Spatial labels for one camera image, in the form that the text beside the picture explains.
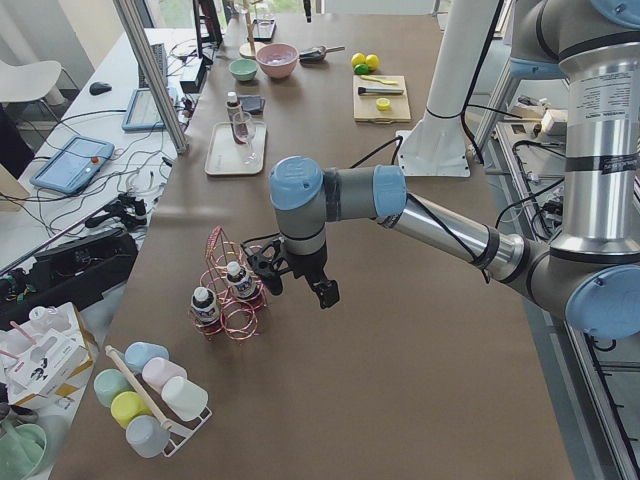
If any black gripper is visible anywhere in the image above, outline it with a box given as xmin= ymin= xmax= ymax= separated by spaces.
xmin=247 ymin=237 xmax=340 ymax=309

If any copper wire bottle basket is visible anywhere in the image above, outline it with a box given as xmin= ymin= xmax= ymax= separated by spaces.
xmin=189 ymin=225 xmax=267 ymax=342

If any tea bottle white cap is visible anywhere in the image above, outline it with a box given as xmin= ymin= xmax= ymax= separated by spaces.
xmin=226 ymin=91 xmax=244 ymax=145

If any white rabbit tray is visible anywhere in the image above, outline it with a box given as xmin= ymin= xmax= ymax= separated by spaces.
xmin=204 ymin=121 xmax=267 ymax=176

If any clear wine glass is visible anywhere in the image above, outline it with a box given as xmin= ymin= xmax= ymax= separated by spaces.
xmin=232 ymin=110 xmax=259 ymax=165

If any pink plastic cup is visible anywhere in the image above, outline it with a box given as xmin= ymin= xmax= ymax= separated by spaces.
xmin=142 ymin=357 xmax=187 ymax=393

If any white plastic cup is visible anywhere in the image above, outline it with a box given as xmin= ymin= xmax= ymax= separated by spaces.
xmin=161 ymin=376 xmax=209 ymax=421

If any blue teach pendant far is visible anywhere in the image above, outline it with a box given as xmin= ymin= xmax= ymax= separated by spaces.
xmin=121 ymin=88 xmax=164 ymax=132

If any blue teach pendant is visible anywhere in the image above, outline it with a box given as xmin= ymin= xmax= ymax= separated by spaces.
xmin=121 ymin=88 xmax=164 ymax=132
xmin=30 ymin=136 xmax=114 ymax=194

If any mint green bowl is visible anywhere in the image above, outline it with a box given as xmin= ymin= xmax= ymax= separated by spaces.
xmin=228 ymin=58 xmax=258 ymax=82

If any yellow half lemon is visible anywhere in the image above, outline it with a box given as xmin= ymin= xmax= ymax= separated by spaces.
xmin=376 ymin=98 xmax=391 ymax=111

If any steel muddler rod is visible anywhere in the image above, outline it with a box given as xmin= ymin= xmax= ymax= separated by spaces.
xmin=357 ymin=86 xmax=404 ymax=96

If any bamboo cutting board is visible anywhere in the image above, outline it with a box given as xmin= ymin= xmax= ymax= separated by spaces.
xmin=353 ymin=75 xmax=412 ymax=123

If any pink bowl with ice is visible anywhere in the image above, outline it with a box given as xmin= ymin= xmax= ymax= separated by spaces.
xmin=256 ymin=43 xmax=299 ymax=79

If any white cup rack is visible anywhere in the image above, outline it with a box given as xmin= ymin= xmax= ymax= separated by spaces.
xmin=105 ymin=345 xmax=213 ymax=458

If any yellow plastic knife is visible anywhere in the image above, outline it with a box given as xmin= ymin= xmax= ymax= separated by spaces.
xmin=360 ymin=75 xmax=399 ymax=85

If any green plastic cup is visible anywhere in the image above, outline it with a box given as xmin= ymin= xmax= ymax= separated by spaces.
xmin=93 ymin=369 xmax=133 ymax=408

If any steel ice scoop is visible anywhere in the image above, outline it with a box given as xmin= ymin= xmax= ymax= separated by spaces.
xmin=299 ymin=46 xmax=346 ymax=64

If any wooden cup tree stand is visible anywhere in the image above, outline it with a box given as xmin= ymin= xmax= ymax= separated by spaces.
xmin=234 ymin=0 xmax=266 ymax=59

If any yellow plastic cup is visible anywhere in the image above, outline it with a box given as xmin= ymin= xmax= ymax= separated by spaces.
xmin=110 ymin=391 xmax=151 ymax=429

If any blue teach pendant near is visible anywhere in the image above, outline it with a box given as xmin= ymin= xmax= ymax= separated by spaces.
xmin=30 ymin=136 xmax=114 ymax=194

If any yellow lemon near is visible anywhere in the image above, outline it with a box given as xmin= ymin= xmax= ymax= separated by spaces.
xmin=351 ymin=52 xmax=366 ymax=69

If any pale blue plastic cup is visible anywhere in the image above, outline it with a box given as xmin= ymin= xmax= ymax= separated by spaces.
xmin=126 ymin=415 xmax=170 ymax=458

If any black framed metal tray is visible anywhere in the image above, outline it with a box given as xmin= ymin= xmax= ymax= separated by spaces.
xmin=252 ymin=19 xmax=276 ymax=42

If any black monitor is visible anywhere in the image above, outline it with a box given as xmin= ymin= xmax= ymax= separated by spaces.
xmin=192 ymin=0 xmax=223 ymax=66

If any black computer mouse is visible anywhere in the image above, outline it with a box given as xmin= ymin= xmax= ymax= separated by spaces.
xmin=89 ymin=81 xmax=112 ymax=96

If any white yellow cardboard box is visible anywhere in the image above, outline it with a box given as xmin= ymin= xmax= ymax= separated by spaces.
xmin=1 ymin=302 xmax=98 ymax=409

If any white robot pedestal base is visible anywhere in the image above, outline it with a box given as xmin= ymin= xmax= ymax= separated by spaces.
xmin=398 ymin=0 xmax=503 ymax=177

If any aluminium frame post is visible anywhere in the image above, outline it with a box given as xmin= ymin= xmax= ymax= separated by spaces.
xmin=113 ymin=0 xmax=188 ymax=154

